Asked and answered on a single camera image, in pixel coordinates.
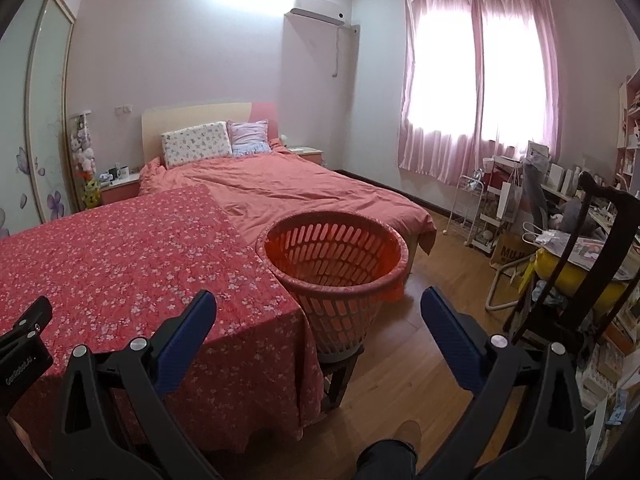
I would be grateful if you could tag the right nightstand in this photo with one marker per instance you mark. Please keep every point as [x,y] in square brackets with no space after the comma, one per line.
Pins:
[306,152]

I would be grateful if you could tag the orange plastic laundry basket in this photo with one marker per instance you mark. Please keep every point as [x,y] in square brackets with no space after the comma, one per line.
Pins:
[340,268]

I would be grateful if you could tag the person's brown shoe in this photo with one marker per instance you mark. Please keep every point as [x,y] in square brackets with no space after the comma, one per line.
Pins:
[410,433]

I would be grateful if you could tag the yellow bag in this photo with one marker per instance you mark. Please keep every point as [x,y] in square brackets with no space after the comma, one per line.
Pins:
[569,280]

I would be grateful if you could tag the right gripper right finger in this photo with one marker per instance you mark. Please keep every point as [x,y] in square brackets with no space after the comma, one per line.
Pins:
[524,420]

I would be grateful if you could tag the sliding wardrobe with flowers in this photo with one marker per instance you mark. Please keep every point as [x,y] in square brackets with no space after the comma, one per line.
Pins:
[35,172]

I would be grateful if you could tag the pink window curtains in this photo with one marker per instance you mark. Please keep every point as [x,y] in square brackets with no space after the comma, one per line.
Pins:
[481,78]

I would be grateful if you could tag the salmon pink bed duvet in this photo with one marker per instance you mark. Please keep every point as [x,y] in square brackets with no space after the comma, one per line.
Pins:
[255,190]

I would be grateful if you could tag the white air conditioner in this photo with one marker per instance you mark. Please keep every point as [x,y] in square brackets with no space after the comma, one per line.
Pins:
[324,11]

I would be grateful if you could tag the black chair with DAS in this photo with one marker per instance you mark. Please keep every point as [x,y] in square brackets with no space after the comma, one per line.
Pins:
[544,315]

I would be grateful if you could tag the red floral tablecloth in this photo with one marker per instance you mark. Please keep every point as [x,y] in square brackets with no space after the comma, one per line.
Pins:
[116,272]

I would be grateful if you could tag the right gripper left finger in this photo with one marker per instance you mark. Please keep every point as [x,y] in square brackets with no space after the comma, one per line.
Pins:
[92,437]

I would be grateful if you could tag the white floral pillow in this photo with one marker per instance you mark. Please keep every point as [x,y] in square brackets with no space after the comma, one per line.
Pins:
[192,144]

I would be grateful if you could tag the pink striped pillow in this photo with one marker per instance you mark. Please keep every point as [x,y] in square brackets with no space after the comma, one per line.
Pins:
[249,138]

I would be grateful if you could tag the hanging plush toy organizer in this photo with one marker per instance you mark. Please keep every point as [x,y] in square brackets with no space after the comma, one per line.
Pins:
[84,162]

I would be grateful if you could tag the pink left nightstand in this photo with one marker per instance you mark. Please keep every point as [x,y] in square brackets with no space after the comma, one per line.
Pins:
[121,189]

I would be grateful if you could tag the beige pink headboard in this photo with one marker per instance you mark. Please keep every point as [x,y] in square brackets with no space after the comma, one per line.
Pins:
[155,122]

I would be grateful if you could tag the cluttered desk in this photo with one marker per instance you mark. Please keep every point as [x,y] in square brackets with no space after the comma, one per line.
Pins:
[557,225]

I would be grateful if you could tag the white wire trolley rack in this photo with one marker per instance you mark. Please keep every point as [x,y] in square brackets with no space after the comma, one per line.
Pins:
[470,191]

